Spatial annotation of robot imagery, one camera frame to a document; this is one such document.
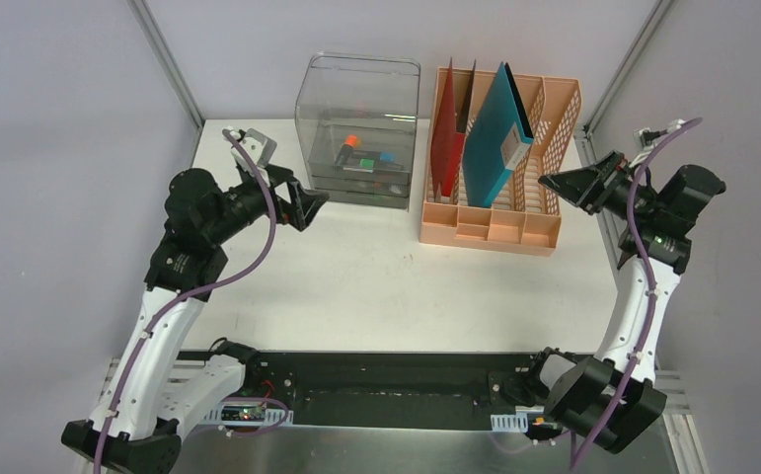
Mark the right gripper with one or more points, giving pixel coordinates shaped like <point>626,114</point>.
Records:
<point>585,188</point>

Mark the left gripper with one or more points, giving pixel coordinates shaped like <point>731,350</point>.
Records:
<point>281,198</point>

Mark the peach plastic file rack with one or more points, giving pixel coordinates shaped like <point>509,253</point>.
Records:
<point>525,217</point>

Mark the black highlighter green cap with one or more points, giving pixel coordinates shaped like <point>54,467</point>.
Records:
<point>362,165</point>

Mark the black highlighter orange cap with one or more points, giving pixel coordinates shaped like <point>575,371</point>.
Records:
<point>350,144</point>

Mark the teal blue folder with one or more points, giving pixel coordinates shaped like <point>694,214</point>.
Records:
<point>500,137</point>

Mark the black highlighter blue cap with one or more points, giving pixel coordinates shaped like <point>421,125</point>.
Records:
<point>375,155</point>

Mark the clear grey drawer organizer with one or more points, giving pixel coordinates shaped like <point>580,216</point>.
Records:
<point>373,97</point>

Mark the red folder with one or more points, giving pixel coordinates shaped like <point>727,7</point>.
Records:
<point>450,132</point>

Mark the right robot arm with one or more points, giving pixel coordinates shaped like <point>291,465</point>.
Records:
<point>609,397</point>

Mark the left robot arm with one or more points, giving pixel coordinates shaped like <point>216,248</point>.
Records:
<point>139,425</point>

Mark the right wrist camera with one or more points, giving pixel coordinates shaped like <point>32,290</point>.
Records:
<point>648,138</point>

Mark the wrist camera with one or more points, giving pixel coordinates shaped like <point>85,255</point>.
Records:
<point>257,145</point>
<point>648,138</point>

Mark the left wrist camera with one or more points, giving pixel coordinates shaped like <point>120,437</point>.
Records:
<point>257,145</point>

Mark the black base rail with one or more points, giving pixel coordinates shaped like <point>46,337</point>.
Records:
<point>467,392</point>

